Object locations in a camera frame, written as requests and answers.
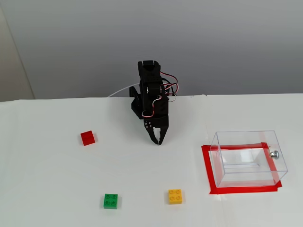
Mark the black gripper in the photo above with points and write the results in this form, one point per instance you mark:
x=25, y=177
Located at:
x=158, y=123

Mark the red lego brick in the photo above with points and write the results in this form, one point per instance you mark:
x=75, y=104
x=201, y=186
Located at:
x=87, y=138

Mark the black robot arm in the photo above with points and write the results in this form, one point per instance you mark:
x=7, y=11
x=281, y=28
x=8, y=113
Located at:
x=149, y=75

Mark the yellow lego brick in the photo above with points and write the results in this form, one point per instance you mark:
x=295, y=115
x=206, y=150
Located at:
x=175, y=196

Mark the green lego brick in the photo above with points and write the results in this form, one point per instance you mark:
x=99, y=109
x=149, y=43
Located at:
x=110, y=201

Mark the transparent plastic box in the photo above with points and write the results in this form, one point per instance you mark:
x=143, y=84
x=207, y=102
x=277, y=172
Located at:
x=248, y=175

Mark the silver metal box lock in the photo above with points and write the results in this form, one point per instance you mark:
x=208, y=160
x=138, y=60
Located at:
x=274, y=154

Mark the red tape frame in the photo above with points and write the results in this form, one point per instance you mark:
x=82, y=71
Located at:
x=236, y=189

